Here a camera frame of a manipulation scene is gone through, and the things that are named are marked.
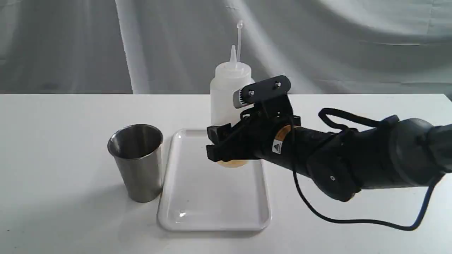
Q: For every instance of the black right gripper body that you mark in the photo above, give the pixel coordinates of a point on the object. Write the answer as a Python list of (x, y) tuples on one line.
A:
[(263, 130)]

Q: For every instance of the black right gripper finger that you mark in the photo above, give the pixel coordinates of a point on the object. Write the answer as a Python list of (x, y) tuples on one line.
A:
[(226, 150), (227, 134)]

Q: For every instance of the translucent squeeze bottle amber liquid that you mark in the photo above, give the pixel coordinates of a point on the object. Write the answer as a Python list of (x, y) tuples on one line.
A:
[(229, 77)]

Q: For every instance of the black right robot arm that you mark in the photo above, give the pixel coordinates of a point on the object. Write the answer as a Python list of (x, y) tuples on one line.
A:
[(363, 154)]

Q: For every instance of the stainless steel cup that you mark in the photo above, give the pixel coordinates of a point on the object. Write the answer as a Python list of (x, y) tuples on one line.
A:
[(136, 151)]

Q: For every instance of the white rectangular plastic tray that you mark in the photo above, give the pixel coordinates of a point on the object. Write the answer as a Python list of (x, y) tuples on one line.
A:
[(201, 195)]

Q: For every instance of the grey fabric backdrop curtain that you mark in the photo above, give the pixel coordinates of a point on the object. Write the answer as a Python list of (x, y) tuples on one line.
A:
[(173, 46)]

